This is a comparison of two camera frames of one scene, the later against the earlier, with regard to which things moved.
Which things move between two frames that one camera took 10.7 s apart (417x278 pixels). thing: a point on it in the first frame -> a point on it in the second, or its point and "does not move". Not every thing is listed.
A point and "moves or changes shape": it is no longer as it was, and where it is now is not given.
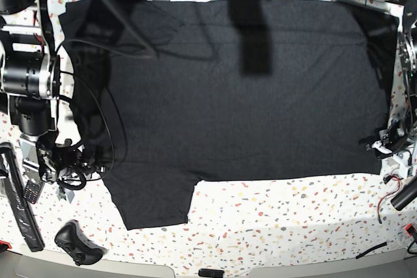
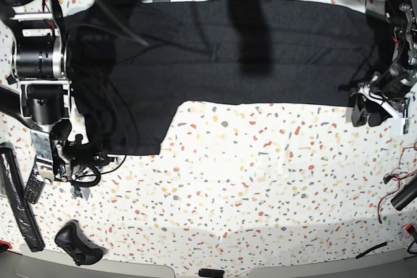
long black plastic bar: [11, 174] does not move
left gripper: [64, 165] -> [73, 159]
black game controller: [70, 239] does not move
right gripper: [397, 143] -> [373, 101]
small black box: [204, 272] does not move
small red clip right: [410, 229] does not move
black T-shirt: [174, 92] moves or changes shape
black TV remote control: [32, 191] does not move
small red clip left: [7, 243] does not move
